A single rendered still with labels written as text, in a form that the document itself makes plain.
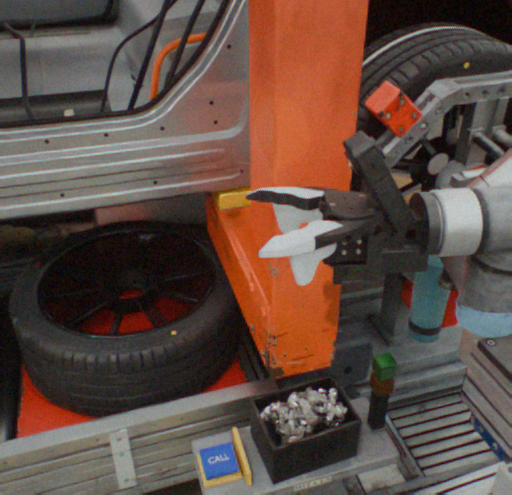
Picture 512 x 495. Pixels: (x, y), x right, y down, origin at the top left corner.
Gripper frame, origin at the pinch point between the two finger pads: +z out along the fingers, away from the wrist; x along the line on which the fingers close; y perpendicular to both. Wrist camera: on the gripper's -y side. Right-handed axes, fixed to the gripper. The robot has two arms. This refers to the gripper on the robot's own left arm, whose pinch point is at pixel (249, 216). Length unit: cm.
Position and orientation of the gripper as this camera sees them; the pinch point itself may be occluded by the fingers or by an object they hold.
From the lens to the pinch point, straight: 63.8
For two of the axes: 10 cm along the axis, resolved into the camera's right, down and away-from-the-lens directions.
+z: -9.9, 0.6, -0.8
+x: -1.0, -4.3, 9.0
